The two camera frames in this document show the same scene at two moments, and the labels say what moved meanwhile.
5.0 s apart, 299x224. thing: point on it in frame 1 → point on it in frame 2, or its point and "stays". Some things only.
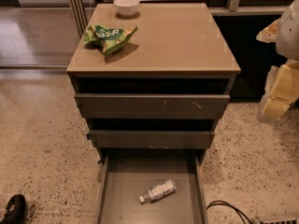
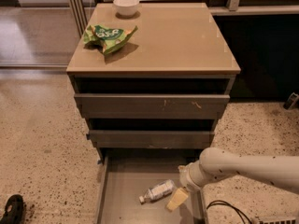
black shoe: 17,211 stays
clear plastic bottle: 159,190 stays
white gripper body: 289,35 → 187,178
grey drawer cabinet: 163,89 stays
